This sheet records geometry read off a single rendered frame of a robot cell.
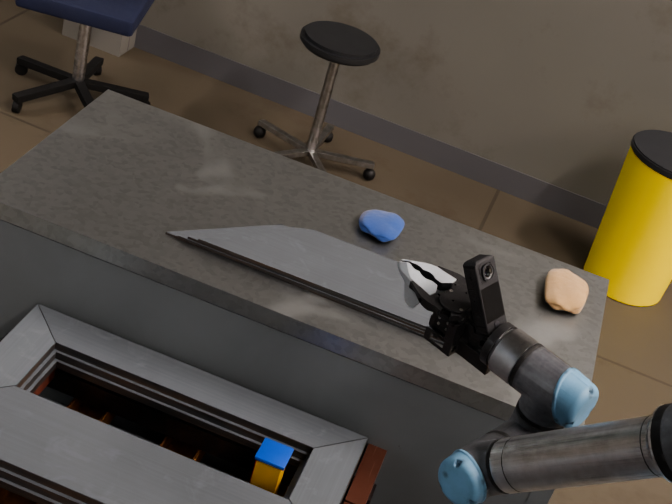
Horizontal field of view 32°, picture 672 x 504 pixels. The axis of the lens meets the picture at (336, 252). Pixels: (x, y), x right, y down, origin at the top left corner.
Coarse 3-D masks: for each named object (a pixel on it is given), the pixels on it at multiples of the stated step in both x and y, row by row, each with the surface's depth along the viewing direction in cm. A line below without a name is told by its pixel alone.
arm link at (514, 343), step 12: (504, 336) 166; (516, 336) 165; (528, 336) 166; (492, 348) 166; (504, 348) 165; (516, 348) 164; (528, 348) 170; (492, 360) 166; (504, 360) 164; (516, 360) 163; (504, 372) 165
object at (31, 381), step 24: (48, 360) 229; (72, 360) 232; (96, 360) 231; (24, 384) 222; (120, 384) 231; (144, 384) 230; (168, 408) 229; (192, 408) 229; (216, 432) 229; (240, 432) 228; (264, 432) 227; (360, 456) 229; (0, 480) 203; (24, 480) 202; (48, 480) 202
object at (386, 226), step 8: (360, 216) 262; (368, 216) 261; (376, 216) 261; (384, 216) 262; (392, 216) 263; (360, 224) 259; (368, 224) 258; (376, 224) 259; (384, 224) 260; (392, 224) 261; (400, 224) 262; (368, 232) 258; (376, 232) 257; (384, 232) 257; (392, 232) 259; (400, 232) 261; (384, 240) 257
